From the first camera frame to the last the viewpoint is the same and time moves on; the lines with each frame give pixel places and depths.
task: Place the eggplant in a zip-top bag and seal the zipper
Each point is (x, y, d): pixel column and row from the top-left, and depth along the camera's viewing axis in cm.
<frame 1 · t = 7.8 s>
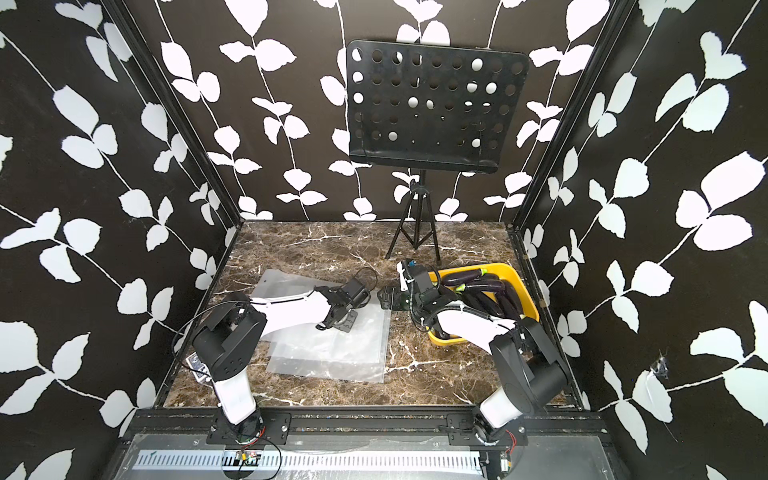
left hand: (342, 314, 94), fingers closed
right hand: (383, 290, 89), fingers open
yellow plastic tray: (501, 270, 103), point 5 cm above the table
stack of clear zip-top bags: (302, 348, 90), on the table

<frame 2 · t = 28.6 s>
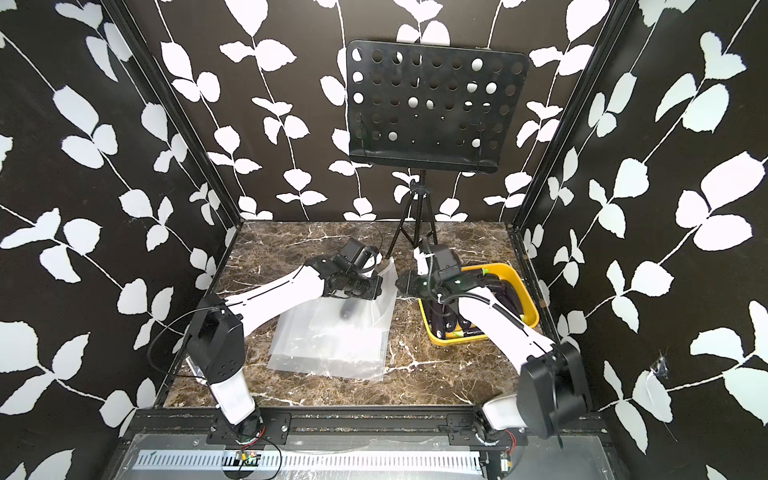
left hand: (383, 287, 85), fingers closed
right hand: (397, 279, 83), fingers open
purple eggplant: (348, 308, 97), point 2 cm above the table
the other named things where they were.

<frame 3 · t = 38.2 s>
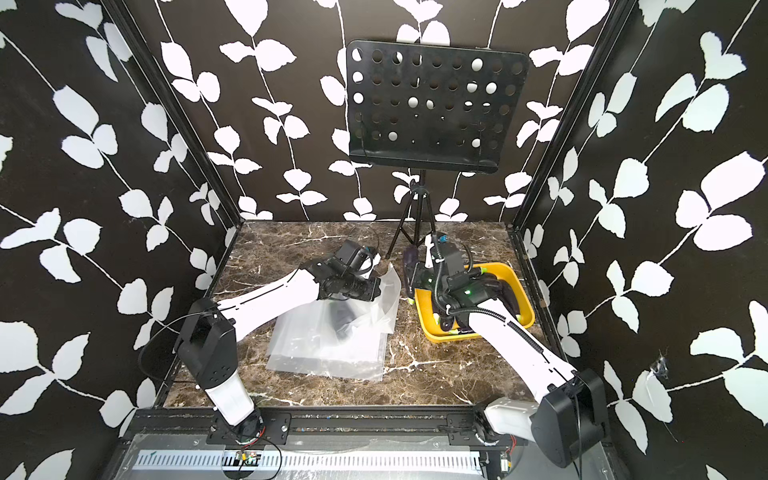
left hand: (383, 289, 84), fingers closed
right hand: (406, 262, 80), fingers open
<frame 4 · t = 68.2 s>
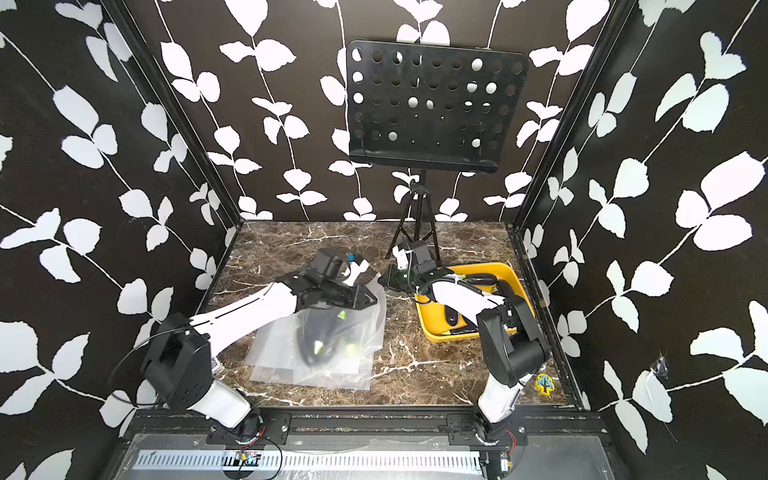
left hand: (375, 297, 81), fingers open
right hand: (374, 275, 88), fingers closed
purple eggplant: (317, 326, 89), point 5 cm above the table
yellow tree sticker: (549, 386, 81), point 2 cm above the table
